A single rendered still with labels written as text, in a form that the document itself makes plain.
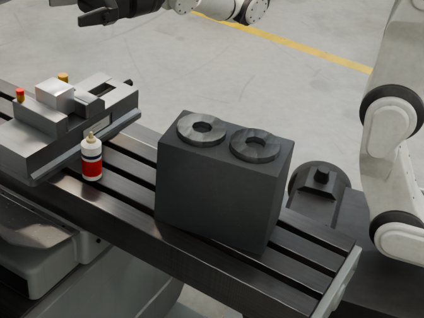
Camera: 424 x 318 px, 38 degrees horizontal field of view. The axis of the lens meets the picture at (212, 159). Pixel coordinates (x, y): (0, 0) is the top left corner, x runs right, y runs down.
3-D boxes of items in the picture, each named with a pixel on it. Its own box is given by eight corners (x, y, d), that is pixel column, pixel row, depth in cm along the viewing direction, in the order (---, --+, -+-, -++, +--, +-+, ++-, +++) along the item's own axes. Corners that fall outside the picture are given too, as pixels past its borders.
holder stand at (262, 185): (177, 184, 129) (183, 102, 117) (279, 216, 124) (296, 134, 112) (153, 220, 120) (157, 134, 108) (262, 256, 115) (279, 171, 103)
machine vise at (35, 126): (96, 93, 154) (94, 53, 147) (143, 115, 148) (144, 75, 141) (-19, 158, 130) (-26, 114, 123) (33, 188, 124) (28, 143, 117)
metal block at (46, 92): (54, 100, 135) (53, 76, 131) (75, 110, 132) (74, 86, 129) (36, 110, 131) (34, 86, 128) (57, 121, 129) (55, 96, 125)
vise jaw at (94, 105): (64, 89, 141) (62, 74, 139) (105, 109, 136) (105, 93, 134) (44, 100, 137) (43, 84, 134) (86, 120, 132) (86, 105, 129)
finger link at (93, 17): (77, 12, 116) (105, 5, 119) (77, 28, 118) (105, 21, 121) (81, 16, 115) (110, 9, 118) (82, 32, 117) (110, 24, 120)
